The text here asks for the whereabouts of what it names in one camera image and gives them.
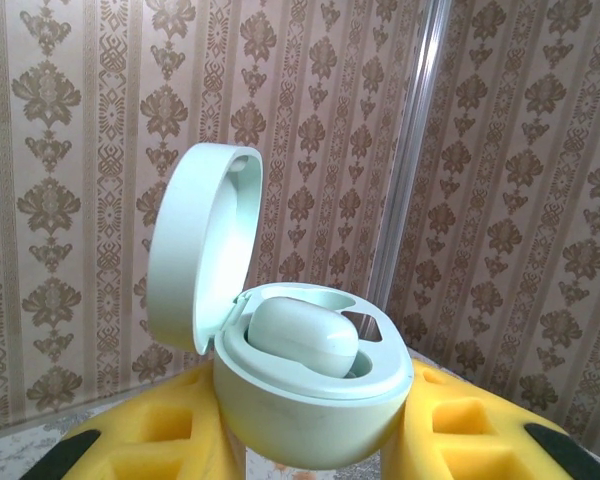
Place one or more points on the aluminium corner post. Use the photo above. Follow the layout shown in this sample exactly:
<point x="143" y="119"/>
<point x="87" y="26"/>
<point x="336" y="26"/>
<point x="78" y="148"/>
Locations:
<point x="420" y="125"/>

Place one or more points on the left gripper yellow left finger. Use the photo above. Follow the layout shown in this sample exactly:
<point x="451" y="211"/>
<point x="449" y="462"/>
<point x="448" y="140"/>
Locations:
<point x="145" y="420"/>

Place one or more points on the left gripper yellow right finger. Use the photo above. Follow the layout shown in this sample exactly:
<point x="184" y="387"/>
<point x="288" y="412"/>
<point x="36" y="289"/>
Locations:
<point x="480" y="425"/>

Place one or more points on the mint green earbud charging case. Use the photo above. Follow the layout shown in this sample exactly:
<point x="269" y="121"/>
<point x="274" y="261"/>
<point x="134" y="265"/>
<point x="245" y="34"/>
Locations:
<point x="305" y="425"/>

